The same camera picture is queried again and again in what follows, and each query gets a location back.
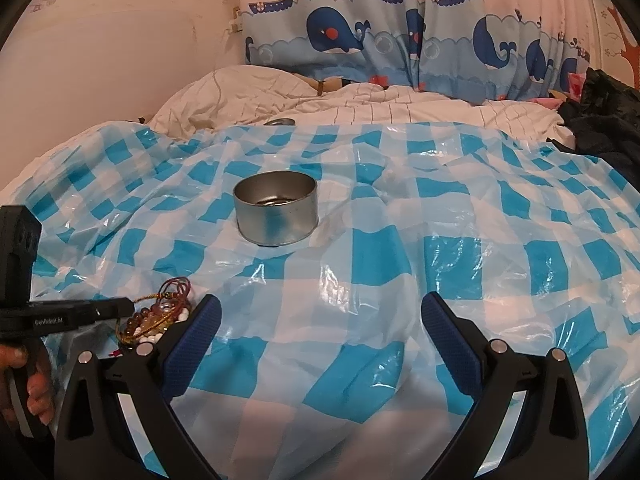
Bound white striped quilt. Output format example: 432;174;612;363
0;64;576;196

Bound pink printed cloth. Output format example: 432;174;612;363
547;72;586;108

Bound tree wall sticker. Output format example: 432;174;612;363
597;2;640;68

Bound round metal tin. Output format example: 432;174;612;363
233;172;319;247

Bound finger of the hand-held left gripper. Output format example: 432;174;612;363
72;298;137;332

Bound beige stick with brown band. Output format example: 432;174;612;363
300;76;351;96

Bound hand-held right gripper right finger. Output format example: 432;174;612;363
421;291;588;480

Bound person's left hand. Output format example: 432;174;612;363
0;344;55;428

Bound blue checkered plastic sheet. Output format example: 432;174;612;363
0;120;640;480

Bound whale print curtain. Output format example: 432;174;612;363
235;0;601;106

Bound amber bead bracelet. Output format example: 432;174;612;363
117;302;190;346

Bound black clothes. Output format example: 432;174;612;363
545;67;640;196

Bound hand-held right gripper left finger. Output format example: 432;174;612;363
52;294;223;480

